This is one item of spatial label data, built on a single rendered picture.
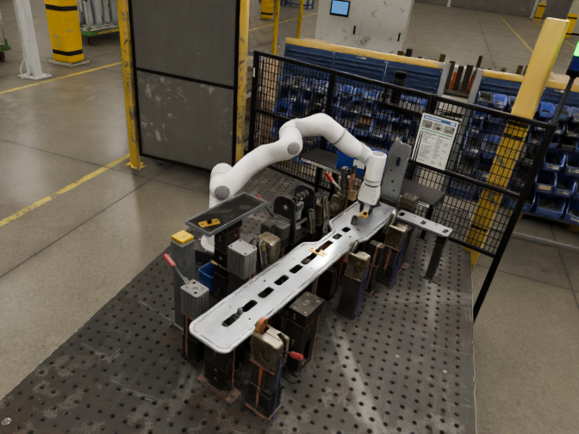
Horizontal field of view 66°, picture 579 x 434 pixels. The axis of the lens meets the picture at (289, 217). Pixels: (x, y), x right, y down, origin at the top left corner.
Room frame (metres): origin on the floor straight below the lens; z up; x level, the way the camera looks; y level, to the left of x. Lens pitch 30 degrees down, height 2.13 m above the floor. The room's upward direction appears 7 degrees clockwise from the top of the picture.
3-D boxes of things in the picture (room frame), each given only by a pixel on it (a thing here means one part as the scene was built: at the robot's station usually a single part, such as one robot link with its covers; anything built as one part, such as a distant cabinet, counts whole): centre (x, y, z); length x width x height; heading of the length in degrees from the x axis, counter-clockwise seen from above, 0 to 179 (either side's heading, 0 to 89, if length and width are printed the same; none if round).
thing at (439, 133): (2.46, -0.77, 1.30); 0.23 x 0.02 x 0.31; 58
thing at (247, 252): (1.46, 0.17, 0.90); 0.13 x 0.10 x 0.41; 58
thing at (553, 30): (2.32, -1.13, 1.00); 0.18 x 0.18 x 2.00; 58
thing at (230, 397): (1.12, 0.19, 0.84); 0.18 x 0.06 x 0.29; 58
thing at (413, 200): (2.21, -0.65, 0.88); 0.08 x 0.08 x 0.36; 58
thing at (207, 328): (1.63, -0.14, 1.00); 1.38 x 0.22 x 0.02; 148
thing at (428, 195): (2.52, -0.45, 1.02); 0.90 x 0.22 x 0.03; 58
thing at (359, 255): (1.61, -0.32, 0.87); 0.12 x 0.09 x 0.35; 58
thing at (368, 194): (2.05, -0.39, 1.14); 0.10 x 0.07 x 0.11; 58
